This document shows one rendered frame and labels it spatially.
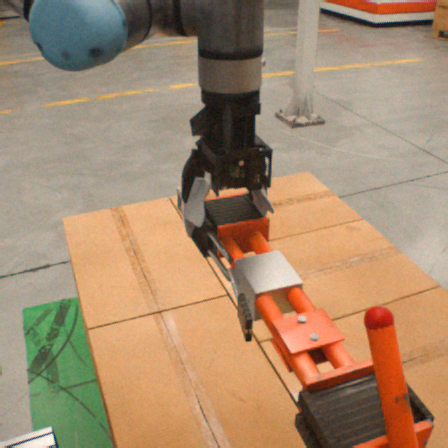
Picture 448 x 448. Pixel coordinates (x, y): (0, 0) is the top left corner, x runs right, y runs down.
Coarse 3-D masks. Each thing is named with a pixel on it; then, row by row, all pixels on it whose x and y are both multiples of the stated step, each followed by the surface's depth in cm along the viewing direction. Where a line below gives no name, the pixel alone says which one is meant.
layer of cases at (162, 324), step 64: (320, 192) 190; (128, 256) 155; (192, 256) 155; (320, 256) 155; (384, 256) 155; (128, 320) 131; (192, 320) 131; (128, 384) 113; (192, 384) 113; (256, 384) 113
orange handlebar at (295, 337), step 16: (224, 240) 66; (256, 240) 66; (240, 256) 63; (256, 304) 56; (272, 304) 55; (304, 304) 55; (272, 320) 53; (288, 320) 52; (304, 320) 52; (320, 320) 52; (272, 336) 53; (288, 336) 50; (304, 336) 50; (320, 336) 50; (336, 336) 50; (288, 352) 50; (304, 352) 49; (320, 352) 52; (336, 352) 49; (288, 368) 50; (304, 368) 47; (336, 368) 48
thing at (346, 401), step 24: (312, 384) 44; (336, 384) 45; (360, 384) 45; (312, 408) 42; (336, 408) 42; (360, 408) 42; (312, 432) 43; (336, 432) 40; (360, 432) 40; (384, 432) 40
